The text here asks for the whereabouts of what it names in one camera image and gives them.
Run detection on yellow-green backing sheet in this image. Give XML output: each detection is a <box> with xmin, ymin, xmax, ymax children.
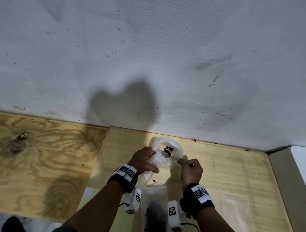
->
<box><xmin>77</xmin><ymin>187</ymin><xmax>134</xmax><ymax>232</ymax></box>

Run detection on metal spoon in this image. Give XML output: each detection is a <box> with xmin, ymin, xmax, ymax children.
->
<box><xmin>167</xmin><ymin>154</ymin><xmax>189</xmax><ymax>165</ymax></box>

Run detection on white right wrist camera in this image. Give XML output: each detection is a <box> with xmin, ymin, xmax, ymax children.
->
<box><xmin>167</xmin><ymin>200</ymin><xmax>187</xmax><ymax>231</ymax></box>

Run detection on person's left forearm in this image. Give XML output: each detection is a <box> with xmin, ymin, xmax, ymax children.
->
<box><xmin>61</xmin><ymin>180</ymin><xmax>124</xmax><ymax>232</ymax></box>

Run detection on person's dark green shirt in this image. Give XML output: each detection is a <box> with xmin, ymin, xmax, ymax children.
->
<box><xmin>52</xmin><ymin>226</ymin><xmax>77</xmax><ymax>232</ymax></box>

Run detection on clear zip plastic bag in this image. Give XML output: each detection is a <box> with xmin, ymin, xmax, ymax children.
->
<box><xmin>141</xmin><ymin>183</ymin><xmax>169</xmax><ymax>232</ymax></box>
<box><xmin>136</xmin><ymin>153</ymin><xmax>168</xmax><ymax>189</ymax></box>

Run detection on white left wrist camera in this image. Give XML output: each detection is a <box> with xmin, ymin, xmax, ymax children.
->
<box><xmin>125</xmin><ymin>187</ymin><xmax>142</xmax><ymax>215</ymax></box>

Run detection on person's right forearm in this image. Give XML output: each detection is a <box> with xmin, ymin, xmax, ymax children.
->
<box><xmin>198</xmin><ymin>207</ymin><xmax>236</xmax><ymax>232</ymax></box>

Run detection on white table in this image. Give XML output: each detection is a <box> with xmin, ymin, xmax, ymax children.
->
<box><xmin>267</xmin><ymin>146</ymin><xmax>306</xmax><ymax>232</ymax></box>

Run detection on black right camera cable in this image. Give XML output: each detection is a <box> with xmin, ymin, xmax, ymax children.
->
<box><xmin>180</xmin><ymin>222</ymin><xmax>200</xmax><ymax>232</ymax></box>

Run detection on black wristband with markers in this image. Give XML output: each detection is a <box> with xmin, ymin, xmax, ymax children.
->
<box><xmin>179</xmin><ymin>183</ymin><xmax>215</xmax><ymax>220</ymax></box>
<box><xmin>107</xmin><ymin>164</ymin><xmax>139</xmax><ymax>194</ymax></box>

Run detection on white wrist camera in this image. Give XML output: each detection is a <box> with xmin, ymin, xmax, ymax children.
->
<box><xmin>125</xmin><ymin>187</ymin><xmax>142</xmax><ymax>215</ymax></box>
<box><xmin>167</xmin><ymin>200</ymin><xmax>187</xmax><ymax>231</ymax></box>

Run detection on black right wristband with markers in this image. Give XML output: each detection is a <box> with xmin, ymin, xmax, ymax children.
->
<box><xmin>179</xmin><ymin>183</ymin><xmax>215</xmax><ymax>220</ymax></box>

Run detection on person's right hand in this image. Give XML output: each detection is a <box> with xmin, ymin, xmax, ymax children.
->
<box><xmin>177</xmin><ymin>158</ymin><xmax>204</xmax><ymax>192</ymax></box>

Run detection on person's left hand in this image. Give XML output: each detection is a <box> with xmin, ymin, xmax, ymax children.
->
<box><xmin>128</xmin><ymin>147</ymin><xmax>160</xmax><ymax>175</ymax></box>

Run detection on plywood board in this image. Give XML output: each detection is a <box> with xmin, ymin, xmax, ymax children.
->
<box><xmin>0</xmin><ymin>112</ymin><xmax>109</xmax><ymax>220</ymax></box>

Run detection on black left wristband with markers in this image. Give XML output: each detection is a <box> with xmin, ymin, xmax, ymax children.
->
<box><xmin>107</xmin><ymin>164</ymin><xmax>139</xmax><ymax>194</ymax></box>

